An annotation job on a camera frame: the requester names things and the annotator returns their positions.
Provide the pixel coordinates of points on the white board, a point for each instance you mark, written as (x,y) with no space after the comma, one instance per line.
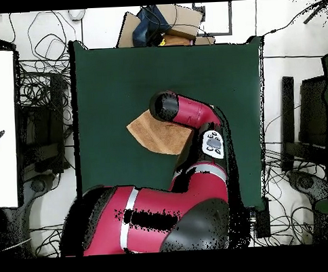
(2,107)

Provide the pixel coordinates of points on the black panel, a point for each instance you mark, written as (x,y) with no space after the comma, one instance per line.
(313,110)

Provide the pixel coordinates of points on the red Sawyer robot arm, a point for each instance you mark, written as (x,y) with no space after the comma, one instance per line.
(156,204)

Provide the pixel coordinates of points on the orange brown cloth item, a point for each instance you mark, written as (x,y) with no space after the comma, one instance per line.
(176,40)

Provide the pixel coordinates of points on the white rounded object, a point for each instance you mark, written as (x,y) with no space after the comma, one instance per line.
(76,14)

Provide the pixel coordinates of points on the blue bag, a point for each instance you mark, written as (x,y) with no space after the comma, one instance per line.
(145,31)

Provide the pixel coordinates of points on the large cardboard box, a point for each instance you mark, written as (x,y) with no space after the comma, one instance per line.
(180,18)

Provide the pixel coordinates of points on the black upright bar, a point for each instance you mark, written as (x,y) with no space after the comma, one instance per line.
(288,117)

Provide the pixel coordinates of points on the black equipment rack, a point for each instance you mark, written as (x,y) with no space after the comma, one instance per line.
(44,127)

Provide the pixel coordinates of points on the orange terry towel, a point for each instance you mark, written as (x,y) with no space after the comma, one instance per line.
(158,136)

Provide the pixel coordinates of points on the dark green table cloth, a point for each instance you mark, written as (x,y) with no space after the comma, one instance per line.
(110,84)

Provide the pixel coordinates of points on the black power box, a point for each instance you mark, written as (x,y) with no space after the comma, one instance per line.
(262,224)

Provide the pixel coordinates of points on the flat cardboard sheet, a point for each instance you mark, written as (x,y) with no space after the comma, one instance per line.
(128,31)

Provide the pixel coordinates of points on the dark stand foot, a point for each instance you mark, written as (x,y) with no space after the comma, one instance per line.
(304,182)
(38,185)

